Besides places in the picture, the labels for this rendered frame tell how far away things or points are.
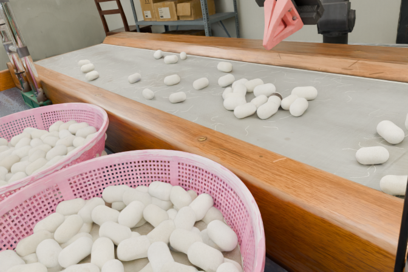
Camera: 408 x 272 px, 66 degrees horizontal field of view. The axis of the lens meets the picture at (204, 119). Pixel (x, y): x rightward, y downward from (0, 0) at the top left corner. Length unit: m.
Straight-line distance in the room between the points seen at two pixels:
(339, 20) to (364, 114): 0.44
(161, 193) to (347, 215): 0.18
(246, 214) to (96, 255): 0.13
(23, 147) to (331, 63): 0.55
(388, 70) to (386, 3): 1.96
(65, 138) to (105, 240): 0.26
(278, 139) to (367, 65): 0.26
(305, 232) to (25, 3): 4.74
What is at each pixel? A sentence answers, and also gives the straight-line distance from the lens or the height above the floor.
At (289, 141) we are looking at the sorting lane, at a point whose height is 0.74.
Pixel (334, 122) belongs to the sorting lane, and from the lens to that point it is 0.45.
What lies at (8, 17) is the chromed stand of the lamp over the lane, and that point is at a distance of 0.85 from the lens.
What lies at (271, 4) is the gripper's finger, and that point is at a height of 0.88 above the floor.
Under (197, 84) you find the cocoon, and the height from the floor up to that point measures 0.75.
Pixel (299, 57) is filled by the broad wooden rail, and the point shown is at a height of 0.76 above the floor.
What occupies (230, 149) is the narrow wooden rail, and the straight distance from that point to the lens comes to 0.35.
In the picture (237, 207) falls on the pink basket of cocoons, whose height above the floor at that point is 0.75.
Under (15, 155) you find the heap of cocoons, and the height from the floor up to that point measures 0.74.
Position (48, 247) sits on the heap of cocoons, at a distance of 0.33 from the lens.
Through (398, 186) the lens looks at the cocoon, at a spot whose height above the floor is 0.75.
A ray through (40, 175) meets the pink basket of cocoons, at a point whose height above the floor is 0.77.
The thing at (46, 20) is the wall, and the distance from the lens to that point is 4.95.
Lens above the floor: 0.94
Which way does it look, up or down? 25 degrees down
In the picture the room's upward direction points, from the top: 10 degrees counter-clockwise
